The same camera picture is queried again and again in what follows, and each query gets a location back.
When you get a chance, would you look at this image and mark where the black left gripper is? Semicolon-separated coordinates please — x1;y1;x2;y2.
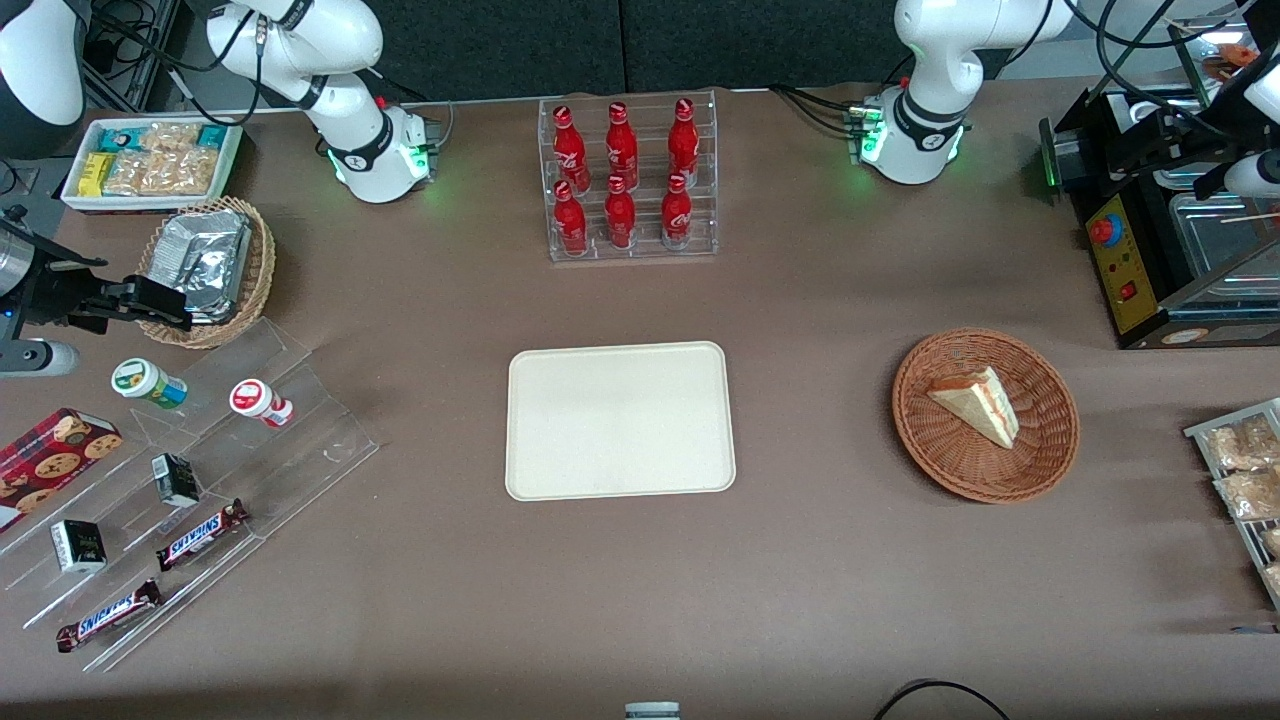
1100;92;1269;153

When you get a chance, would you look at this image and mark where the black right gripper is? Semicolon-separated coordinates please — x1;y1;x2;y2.
0;226;194;337

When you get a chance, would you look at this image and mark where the light wicker basket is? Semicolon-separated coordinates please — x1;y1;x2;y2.
136;196;277;350

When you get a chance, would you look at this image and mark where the wrapped triangle sandwich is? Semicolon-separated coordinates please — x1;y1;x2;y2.
926;365;1021;451

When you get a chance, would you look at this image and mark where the brown round wicker basket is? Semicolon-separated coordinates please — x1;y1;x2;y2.
891;327;1082;505

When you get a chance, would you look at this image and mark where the grey tray of snack bags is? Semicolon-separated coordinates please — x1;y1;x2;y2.
1183;397;1280;613

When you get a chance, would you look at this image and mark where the cream plastic tray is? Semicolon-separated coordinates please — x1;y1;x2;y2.
504;340;738;503

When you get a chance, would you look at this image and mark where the green lid snack cup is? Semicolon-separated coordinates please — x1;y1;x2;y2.
111;357;189;412

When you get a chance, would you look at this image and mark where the stack of foil trays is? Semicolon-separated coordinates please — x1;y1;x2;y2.
147;209;252;324

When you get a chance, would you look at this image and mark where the white rectangular snack bin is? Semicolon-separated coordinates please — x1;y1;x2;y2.
60;117;245;214

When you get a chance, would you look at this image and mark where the clear rice cracker pack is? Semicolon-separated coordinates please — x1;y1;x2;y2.
138;121;202;155
103;150;148;198
140;147;220;198

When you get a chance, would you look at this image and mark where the yellow snack packet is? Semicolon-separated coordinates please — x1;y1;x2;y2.
78;151;118;200

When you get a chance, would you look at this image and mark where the black food warmer cabinet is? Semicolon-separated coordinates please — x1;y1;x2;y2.
1038;84;1280;351

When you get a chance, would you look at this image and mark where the red lid snack cup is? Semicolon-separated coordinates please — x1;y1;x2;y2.
228;377;295;430

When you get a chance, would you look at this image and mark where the red tartan cookie box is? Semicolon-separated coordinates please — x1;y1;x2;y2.
0;407;125;533

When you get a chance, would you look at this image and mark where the small black carton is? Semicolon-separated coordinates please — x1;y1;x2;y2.
49;518;108;574
151;452;202;509

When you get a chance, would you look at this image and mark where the clear acrylic stepped shelf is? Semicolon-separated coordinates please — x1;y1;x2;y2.
0;317;382;674

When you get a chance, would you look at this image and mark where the Snickers chocolate bar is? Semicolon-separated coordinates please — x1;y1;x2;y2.
55;578;164;654
155;498;251;573

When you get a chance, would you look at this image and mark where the red cola bottle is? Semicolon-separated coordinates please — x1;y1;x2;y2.
605;101;640;187
603;175;638;252
667;97;702;185
551;104;590;193
553;179;590;257
660;172;695;252

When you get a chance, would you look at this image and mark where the clear acrylic bottle rack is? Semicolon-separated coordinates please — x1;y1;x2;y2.
537;89;720;264

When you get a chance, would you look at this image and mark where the black cable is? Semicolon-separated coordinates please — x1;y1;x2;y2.
88;0;263;128
872;679;1012;720
1058;0;1246;133
768;84;903;138

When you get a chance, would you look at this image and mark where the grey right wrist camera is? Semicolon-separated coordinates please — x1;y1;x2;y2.
0;339;80;379

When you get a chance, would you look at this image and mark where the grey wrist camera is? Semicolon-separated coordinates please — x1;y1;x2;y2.
0;339;80;379
1224;149;1280;198

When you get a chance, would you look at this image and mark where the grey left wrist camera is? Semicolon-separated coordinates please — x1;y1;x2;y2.
1224;149;1280;198

